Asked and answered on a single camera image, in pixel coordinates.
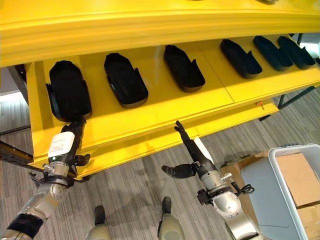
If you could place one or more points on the black sole-shaped part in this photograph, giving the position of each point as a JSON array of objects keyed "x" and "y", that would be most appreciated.
[
  {"x": 271, "y": 53},
  {"x": 240, "y": 58},
  {"x": 183, "y": 70},
  {"x": 295, "y": 52},
  {"x": 68, "y": 92},
  {"x": 126, "y": 80}
]

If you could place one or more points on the dark shelf upright post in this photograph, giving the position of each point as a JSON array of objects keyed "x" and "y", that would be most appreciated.
[{"x": 20, "y": 77}]

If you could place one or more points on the brown cardboard box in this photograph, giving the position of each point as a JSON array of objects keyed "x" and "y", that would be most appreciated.
[
  {"x": 311, "y": 220},
  {"x": 298, "y": 177}
]

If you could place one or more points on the grey plastic box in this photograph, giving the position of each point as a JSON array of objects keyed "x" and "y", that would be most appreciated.
[{"x": 265, "y": 190}]

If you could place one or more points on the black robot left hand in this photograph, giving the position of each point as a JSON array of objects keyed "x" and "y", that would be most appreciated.
[{"x": 61, "y": 147}]

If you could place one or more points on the dark shelf leg frame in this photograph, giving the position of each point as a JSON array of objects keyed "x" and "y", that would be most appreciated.
[{"x": 295, "y": 96}]

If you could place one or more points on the black perforated shelf beam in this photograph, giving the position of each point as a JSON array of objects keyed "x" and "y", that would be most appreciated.
[{"x": 15, "y": 155}]

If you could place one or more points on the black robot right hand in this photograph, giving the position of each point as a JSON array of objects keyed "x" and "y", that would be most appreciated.
[{"x": 200, "y": 157}]

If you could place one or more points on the small orange shelf clip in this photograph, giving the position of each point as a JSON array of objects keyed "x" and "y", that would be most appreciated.
[{"x": 259, "y": 103}]

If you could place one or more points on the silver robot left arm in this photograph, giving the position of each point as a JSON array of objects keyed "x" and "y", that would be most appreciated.
[{"x": 37, "y": 205}]

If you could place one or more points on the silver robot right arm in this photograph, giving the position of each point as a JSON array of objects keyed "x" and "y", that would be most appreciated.
[{"x": 231, "y": 205}]

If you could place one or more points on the yellow metal shelf board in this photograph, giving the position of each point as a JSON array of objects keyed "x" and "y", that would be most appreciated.
[
  {"x": 162, "y": 107},
  {"x": 155, "y": 147},
  {"x": 125, "y": 27}
]

